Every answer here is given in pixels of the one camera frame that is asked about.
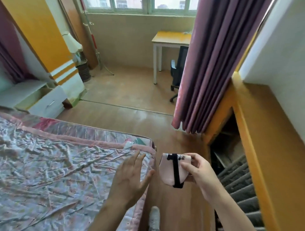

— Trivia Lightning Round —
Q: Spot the short purple curtain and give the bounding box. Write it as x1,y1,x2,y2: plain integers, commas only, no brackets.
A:
0,0,37,84

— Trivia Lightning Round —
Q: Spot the yellow stair parapet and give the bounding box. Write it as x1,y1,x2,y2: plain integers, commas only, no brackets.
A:
203,71,305,231

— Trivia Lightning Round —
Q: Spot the pink quilted mattress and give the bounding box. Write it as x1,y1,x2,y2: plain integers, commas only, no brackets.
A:
0,106,157,231

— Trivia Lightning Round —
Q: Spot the person's left forearm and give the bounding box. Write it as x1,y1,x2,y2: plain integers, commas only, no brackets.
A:
88,199,134,231

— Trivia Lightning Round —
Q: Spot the person's left hand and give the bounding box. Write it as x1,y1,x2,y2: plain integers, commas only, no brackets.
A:
107,150,155,210

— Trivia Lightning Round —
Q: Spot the crumpled floral bedsheet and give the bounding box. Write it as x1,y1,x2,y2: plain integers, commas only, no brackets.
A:
0,116,155,231

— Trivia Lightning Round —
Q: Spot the long purple curtain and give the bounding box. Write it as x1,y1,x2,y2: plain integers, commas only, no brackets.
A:
171,0,273,134

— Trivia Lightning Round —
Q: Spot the person's right hand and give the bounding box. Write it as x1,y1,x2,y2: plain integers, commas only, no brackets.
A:
180,153,226,203

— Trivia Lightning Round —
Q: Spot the black office chair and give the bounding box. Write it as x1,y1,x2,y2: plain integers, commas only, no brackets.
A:
169,45,189,103

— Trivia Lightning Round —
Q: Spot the person's right forearm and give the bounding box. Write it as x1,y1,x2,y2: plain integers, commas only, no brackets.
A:
207,190,257,231

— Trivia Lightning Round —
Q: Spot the person's white shoe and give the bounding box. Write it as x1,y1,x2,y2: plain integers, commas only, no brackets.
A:
148,206,161,231

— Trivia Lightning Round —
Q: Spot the black ribbed waste bin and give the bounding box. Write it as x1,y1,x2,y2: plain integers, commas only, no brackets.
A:
76,60,92,83

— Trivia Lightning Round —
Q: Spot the white nightstand with drawer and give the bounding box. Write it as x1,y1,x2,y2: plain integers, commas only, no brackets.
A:
0,79,68,119

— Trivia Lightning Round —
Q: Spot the yellow top white desk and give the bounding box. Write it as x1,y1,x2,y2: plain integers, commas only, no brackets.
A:
152,31,193,85

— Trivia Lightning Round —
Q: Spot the green framed window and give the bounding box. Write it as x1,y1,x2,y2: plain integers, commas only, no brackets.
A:
83,0,200,17

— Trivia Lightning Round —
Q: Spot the white shade table lamp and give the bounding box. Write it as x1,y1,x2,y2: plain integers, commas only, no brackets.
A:
62,31,83,65

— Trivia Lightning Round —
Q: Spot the yellow and white wardrobe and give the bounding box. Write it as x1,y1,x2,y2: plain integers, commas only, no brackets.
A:
2,0,88,108

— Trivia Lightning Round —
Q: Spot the pink pouch with black strap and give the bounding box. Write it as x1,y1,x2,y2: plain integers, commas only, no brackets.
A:
159,153,192,189

